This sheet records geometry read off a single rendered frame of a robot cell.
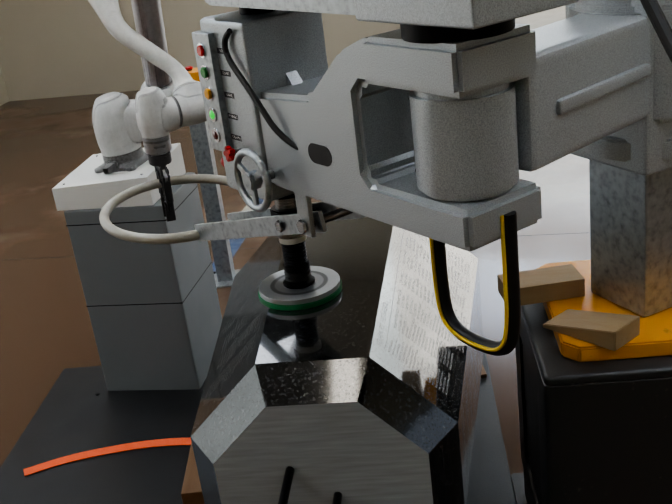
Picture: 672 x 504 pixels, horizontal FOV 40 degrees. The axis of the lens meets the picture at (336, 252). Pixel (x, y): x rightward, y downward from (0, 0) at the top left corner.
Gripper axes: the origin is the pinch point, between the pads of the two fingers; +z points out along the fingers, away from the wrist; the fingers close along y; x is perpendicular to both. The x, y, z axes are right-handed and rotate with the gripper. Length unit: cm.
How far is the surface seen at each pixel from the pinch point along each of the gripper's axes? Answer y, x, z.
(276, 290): 87, 10, -6
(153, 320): -31, -8, 56
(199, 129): -127, 41, 13
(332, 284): 92, 24, -6
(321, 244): 58, 33, -2
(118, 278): -38, -17, 38
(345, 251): 68, 37, -2
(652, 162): 138, 84, -40
